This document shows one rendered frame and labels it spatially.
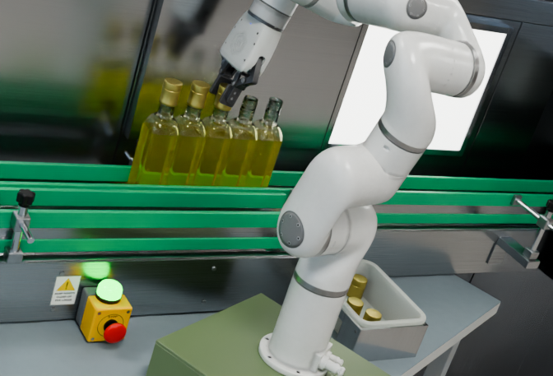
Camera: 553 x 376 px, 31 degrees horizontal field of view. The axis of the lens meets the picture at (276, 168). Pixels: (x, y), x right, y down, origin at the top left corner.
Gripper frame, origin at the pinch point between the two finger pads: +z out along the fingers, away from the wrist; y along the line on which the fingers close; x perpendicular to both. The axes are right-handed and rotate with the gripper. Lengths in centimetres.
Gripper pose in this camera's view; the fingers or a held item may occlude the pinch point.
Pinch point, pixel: (225, 90)
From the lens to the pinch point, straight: 190.7
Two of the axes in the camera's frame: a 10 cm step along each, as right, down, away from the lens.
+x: 7.4, 2.7, 6.2
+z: -5.0, 8.4, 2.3
